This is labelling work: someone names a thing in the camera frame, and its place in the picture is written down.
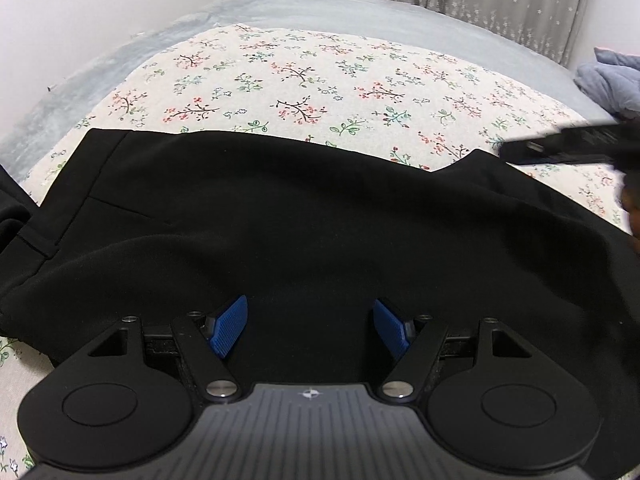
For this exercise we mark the grey bed sheet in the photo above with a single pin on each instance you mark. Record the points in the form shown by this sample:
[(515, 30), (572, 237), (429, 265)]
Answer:
[(350, 15)]

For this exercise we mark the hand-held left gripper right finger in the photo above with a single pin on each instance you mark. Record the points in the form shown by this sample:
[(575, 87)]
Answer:
[(392, 327)]

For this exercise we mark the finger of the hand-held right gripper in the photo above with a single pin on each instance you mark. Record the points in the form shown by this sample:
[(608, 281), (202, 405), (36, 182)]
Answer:
[(532, 151)]

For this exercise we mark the floral printed cloth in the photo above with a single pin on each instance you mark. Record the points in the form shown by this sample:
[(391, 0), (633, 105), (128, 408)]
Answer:
[(300, 80)]

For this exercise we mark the black pants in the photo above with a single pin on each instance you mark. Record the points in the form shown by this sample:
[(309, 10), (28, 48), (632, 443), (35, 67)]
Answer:
[(300, 235)]

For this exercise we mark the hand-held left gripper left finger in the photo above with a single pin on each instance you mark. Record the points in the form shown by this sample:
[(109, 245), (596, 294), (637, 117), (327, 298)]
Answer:
[(227, 327)]

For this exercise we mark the person's right hand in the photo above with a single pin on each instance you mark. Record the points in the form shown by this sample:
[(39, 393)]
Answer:
[(634, 210)]

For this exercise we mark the blue blanket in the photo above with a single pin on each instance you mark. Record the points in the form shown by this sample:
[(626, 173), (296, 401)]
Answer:
[(612, 82)]

